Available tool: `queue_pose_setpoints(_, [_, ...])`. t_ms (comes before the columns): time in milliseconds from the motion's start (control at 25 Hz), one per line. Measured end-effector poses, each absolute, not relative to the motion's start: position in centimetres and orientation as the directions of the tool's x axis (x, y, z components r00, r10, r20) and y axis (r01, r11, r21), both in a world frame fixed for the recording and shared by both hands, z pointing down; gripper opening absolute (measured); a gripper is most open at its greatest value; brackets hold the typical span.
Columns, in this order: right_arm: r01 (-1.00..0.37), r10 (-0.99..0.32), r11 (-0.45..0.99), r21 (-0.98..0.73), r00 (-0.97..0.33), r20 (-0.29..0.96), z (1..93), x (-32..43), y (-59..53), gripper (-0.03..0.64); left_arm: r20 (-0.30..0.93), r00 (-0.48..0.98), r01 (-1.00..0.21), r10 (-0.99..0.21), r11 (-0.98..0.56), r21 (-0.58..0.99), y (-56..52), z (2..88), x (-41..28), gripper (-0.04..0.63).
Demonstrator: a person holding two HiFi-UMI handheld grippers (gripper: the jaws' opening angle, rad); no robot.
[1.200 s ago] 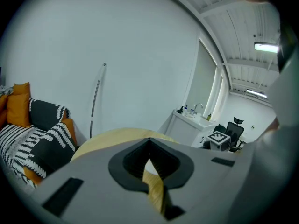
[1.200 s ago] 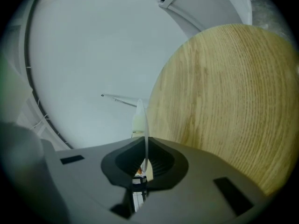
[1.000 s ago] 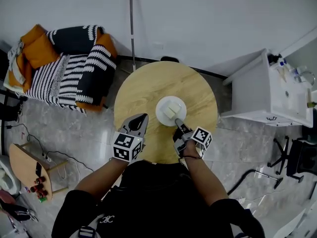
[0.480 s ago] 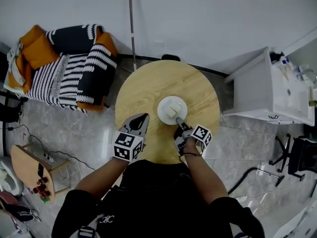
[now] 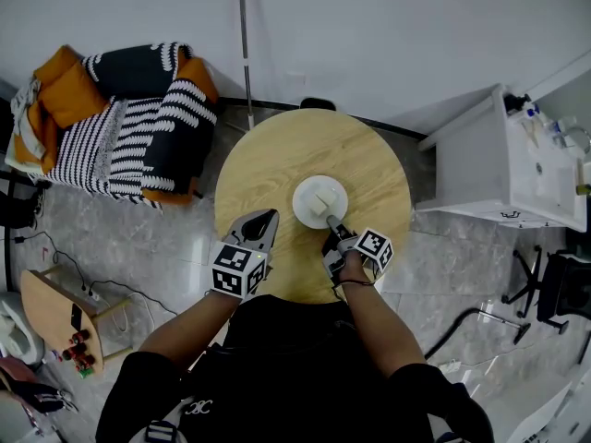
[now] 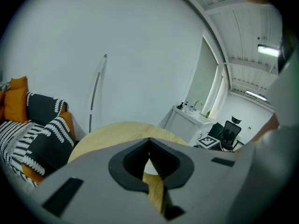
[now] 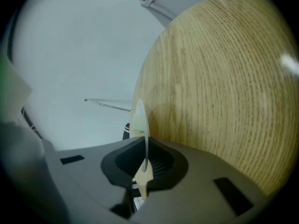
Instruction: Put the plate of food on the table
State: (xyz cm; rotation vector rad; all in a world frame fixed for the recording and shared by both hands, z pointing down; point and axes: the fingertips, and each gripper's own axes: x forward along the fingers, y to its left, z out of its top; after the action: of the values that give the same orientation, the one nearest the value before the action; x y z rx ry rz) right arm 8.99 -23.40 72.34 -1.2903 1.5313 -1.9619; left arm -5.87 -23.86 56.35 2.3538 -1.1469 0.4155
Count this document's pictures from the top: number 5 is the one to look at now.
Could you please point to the small wooden side table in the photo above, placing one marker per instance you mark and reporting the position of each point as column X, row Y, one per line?
column 51, row 307

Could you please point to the person's right forearm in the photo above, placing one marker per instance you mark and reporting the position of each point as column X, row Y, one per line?
column 378, row 321

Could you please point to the orange armchair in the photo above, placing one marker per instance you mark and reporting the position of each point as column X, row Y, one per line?
column 64, row 90

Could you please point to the white sink cabinet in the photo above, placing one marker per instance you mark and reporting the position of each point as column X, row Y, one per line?
column 475, row 164

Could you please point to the black stool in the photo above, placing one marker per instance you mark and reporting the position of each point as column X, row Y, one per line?
column 317, row 104

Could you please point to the white rounded appliance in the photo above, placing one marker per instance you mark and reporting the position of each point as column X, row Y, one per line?
column 16, row 326

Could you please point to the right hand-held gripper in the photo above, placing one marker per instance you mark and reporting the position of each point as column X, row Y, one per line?
column 369, row 247

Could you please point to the small green packet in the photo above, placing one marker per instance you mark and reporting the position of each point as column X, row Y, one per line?
column 86, row 373

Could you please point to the white cardboard sheet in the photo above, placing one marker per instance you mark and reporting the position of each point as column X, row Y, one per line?
column 540, row 418

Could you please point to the white plate of food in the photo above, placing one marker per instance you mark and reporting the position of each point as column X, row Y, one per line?
column 307, row 206

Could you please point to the white food piece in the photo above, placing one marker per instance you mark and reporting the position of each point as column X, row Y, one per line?
column 323, row 200

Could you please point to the person's left forearm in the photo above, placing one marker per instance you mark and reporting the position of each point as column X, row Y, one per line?
column 189, row 326

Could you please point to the metal pole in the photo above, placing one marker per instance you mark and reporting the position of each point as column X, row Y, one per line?
column 244, row 53

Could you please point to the black pile of items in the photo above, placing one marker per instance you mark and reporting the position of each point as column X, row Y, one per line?
column 18, row 206

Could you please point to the chrome faucet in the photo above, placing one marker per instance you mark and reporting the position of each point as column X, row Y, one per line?
column 579, row 139

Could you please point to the black office chair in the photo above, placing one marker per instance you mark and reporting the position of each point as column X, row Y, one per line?
column 563, row 289

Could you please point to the person's black shirt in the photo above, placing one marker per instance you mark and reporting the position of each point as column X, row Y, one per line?
column 286, row 376

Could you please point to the black vacuum tube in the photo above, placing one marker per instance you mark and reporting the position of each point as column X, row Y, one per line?
column 454, row 326

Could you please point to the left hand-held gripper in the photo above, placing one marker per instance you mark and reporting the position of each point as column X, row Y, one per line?
column 233, row 270

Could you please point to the white power strip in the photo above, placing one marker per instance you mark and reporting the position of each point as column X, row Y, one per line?
column 93, row 296

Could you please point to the black white striped blanket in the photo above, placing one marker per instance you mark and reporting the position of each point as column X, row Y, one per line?
column 152, row 123

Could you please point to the red can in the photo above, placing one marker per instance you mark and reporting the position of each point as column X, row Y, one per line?
column 74, row 351
column 79, row 337

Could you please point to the round wooden table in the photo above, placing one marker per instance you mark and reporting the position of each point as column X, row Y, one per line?
column 286, row 155

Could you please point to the white crumpled cloth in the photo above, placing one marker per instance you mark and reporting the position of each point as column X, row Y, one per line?
column 25, row 109

